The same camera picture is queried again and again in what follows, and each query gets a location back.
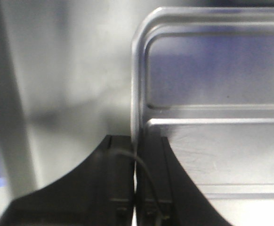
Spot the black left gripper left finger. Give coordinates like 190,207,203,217
0,135,134,226

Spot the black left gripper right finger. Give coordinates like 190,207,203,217
136,131,230,226

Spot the small silver tray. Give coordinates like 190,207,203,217
131,7,274,226

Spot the large grey tray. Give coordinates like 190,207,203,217
0,0,274,216

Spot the thin black cable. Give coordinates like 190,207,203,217
110,150,164,226

